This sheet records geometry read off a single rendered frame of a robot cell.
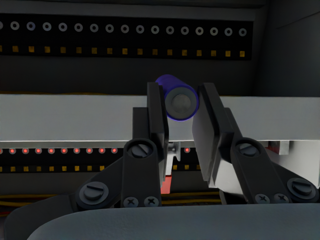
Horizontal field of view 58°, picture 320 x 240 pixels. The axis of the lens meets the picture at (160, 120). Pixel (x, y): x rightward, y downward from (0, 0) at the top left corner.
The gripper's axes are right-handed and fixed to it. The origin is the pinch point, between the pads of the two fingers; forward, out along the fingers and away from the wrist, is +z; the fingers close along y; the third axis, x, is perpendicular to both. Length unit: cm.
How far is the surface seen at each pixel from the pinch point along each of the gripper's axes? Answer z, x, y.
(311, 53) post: 18.9, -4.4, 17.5
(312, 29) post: 20.3, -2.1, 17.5
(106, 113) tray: 12.7, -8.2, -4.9
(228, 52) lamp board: 27.0, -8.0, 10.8
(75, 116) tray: 12.6, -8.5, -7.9
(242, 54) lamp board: 26.9, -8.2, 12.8
